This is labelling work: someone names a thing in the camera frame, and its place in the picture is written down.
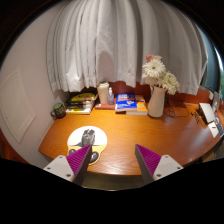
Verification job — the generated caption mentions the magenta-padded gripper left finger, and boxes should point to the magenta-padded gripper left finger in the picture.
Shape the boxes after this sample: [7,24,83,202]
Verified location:
[43,143,93,186]

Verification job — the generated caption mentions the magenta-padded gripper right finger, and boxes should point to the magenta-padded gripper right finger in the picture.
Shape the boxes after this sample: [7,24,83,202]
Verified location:
[134,143,184,185]

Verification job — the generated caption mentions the dark grey computer mouse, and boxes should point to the dark grey computer mouse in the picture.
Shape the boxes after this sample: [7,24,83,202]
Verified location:
[80,128,97,148]

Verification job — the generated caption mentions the round white yellow mouse pad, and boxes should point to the round white yellow mouse pad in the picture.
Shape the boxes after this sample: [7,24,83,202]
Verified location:
[67,125,109,166]

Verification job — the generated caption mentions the dark green mug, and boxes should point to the dark green mug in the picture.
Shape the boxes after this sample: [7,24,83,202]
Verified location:
[50,102,67,120]

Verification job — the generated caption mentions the yellow and white book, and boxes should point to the yellow and white book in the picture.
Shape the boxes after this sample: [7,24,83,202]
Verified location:
[65,107,94,115]

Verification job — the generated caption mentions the white paper sheet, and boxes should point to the white paper sheet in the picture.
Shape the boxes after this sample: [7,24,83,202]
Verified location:
[207,121,220,139]

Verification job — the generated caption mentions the black book with yellow print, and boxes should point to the black book with yellow print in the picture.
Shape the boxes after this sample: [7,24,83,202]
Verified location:
[65,103,94,111]
[65,99,96,107]

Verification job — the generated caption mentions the orange paperback book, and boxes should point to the orange paperback book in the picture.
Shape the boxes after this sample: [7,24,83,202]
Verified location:
[125,94,149,116]

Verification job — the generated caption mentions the white ceramic vase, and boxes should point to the white ceramic vase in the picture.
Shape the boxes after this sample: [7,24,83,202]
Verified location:
[147,85,167,118]

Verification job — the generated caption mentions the white flat device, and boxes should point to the white flat device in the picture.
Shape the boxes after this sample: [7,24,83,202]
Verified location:
[198,102,217,125]

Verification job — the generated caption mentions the yellow and black book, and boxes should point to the yellow and black book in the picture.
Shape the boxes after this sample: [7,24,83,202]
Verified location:
[68,92,98,104]

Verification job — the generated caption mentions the reddish-brown flat book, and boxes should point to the reddish-brown flat book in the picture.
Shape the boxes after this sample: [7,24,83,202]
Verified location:
[94,102,117,111]

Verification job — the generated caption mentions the blue paperback book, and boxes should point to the blue paperback book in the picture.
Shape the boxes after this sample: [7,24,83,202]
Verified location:
[114,92,138,113]

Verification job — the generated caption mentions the beige lidded tumbler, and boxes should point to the beige lidded tumbler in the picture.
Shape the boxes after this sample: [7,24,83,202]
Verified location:
[96,81,111,105]

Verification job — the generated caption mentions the clear spray bottle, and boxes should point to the clear spray bottle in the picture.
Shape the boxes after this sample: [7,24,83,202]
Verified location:
[107,87,115,106]

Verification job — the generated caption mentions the white artificial flower bouquet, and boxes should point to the white artificial flower bouquet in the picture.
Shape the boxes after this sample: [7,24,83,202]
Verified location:
[141,54,181,96]

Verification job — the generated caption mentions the white curtain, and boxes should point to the white curtain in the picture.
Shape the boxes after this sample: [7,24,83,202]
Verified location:
[46,0,208,96]

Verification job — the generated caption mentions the black cable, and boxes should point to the black cable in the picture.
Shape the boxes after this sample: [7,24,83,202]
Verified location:
[165,94,191,118]

